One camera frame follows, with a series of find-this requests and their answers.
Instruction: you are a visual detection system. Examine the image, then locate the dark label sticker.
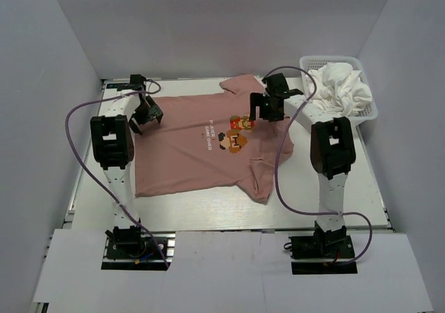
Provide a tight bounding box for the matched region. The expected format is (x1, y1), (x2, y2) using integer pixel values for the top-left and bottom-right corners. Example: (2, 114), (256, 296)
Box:
(106, 83), (129, 90)

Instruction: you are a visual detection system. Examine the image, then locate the pink printed t shirt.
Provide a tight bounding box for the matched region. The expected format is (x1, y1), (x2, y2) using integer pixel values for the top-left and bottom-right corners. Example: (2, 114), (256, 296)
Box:
(133, 74), (294, 204)

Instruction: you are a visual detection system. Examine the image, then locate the white t shirt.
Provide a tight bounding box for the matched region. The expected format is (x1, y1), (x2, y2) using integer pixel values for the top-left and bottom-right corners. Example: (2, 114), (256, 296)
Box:
(308, 63), (373, 117)

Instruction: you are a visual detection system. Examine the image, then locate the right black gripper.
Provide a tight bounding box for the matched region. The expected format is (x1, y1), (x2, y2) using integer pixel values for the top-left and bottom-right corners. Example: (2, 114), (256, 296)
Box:
(250, 92), (285, 122)

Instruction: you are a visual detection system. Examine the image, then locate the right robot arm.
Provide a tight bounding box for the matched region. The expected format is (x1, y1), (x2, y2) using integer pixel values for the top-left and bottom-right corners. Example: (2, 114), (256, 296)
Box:
(250, 73), (356, 258)

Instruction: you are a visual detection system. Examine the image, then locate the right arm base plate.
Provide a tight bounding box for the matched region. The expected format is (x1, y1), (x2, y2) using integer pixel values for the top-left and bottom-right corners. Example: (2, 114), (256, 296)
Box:
(283, 236), (358, 275)

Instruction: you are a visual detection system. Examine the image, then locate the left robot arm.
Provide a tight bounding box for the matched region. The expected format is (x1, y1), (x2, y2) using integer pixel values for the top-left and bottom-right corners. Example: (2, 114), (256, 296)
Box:
(90, 74), (163, 258)

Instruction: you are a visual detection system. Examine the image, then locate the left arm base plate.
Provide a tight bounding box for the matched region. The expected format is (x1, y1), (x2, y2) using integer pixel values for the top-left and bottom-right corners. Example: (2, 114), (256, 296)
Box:
(101, 235), (175, 271)

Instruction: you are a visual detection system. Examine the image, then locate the white plastic basket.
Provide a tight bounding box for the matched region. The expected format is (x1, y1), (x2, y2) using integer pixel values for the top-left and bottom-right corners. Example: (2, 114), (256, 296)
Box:
(300, 56), (378, 126)

